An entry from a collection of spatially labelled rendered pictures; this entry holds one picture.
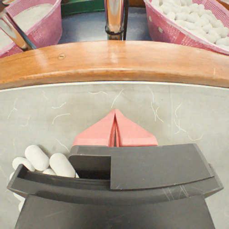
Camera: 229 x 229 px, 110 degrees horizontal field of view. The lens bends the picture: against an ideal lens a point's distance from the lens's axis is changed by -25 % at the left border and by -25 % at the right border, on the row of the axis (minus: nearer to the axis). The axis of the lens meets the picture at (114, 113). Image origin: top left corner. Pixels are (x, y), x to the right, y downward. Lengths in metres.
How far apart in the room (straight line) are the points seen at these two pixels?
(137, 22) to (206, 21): 0.18
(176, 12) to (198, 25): 0.06
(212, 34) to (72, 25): 0.36
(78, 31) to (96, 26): 0.05
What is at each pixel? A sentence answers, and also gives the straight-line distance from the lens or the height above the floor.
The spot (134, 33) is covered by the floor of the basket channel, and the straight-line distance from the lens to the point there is 0.32.
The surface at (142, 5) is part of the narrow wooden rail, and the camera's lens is 0.45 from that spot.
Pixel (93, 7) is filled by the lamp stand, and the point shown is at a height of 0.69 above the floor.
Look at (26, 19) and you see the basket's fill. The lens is 0.39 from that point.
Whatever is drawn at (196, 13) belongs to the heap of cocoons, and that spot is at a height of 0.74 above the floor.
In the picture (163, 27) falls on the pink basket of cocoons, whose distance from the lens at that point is 0.24.
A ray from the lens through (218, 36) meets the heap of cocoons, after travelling 0.33.
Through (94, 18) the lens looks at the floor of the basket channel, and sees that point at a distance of 0.39.
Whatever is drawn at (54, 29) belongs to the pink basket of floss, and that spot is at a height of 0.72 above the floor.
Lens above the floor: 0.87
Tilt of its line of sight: 78 degrees down
